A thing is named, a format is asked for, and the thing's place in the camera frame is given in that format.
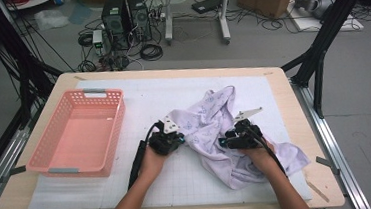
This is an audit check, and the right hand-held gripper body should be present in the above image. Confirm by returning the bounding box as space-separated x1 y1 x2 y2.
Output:
227 107 266 150

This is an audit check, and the person's left hand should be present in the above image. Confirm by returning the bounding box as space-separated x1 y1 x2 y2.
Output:
138 144 172 184

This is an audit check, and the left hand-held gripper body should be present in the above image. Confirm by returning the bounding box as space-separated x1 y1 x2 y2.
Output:
145 114 182 158

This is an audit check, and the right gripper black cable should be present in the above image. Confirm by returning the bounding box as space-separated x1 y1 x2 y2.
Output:
246 123 287 181

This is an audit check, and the grey rounded device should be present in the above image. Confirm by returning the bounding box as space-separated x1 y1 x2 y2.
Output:
294 0 343 22

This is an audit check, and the white grid mat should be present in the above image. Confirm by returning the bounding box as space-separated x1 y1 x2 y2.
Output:
17 62 314 209

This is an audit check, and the black flat box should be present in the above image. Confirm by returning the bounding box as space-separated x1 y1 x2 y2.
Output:
190 0 225 16

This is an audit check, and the long aluminium rail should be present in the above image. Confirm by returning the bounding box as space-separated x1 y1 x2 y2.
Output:
290 74 371 209

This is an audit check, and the white metal stand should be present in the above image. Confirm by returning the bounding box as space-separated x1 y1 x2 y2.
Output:
161 0 237 50

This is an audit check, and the black frame with cables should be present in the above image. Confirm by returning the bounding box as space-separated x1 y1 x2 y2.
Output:
0 0 68 130

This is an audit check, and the lavender printed towel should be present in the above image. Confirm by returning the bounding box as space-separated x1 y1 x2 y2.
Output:
165 79 313 196

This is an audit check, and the large black computer tower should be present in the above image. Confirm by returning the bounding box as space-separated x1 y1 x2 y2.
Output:
99 0 133 53

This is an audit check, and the pink plastic basket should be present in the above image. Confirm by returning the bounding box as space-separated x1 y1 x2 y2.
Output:
20 84 132 184

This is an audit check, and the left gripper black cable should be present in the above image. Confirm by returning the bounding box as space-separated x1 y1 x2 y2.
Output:
123 120 168 190

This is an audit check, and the black metal frame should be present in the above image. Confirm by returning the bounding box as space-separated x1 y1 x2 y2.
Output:
275 0 371 123

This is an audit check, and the thin wooden stick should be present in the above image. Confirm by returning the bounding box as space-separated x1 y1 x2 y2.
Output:
305 177 331 205

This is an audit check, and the white floor board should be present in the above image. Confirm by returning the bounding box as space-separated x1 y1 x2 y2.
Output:
287 0 365 37

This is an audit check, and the grey metal bracket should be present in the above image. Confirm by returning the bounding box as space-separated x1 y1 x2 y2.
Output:
315 154 341 177

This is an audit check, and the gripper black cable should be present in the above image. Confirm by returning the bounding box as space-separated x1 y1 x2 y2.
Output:
123 120 168 190
246 123 287 181

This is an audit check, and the white device with green light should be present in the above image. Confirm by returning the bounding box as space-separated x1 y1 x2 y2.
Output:
90 29 105 57

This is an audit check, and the clear plastic bag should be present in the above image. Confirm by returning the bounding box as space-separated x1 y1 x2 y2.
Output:
34 6 70 32

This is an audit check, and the slim black computer tower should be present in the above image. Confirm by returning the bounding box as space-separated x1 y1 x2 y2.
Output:
126 0 153 44

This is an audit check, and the coiled black cable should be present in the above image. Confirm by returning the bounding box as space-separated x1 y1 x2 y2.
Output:
139 42 165 63

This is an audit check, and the person's right hand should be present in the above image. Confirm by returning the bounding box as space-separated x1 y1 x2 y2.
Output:
240 139 280 178

